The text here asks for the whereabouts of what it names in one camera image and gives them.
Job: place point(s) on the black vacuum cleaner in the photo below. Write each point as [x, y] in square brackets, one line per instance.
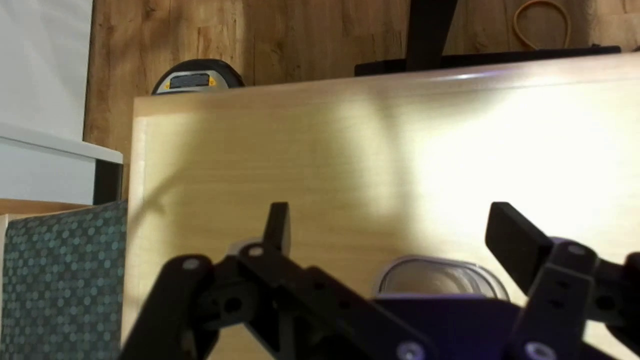
[199, 74]

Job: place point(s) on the wooden chair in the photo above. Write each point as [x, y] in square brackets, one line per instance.
[62, 281]

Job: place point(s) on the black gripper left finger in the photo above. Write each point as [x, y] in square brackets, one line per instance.
[295, 312]

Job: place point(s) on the clear container with red pieces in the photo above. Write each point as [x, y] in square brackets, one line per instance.
[438, 276]

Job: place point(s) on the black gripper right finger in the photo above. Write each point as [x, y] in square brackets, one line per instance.
[567, 287]

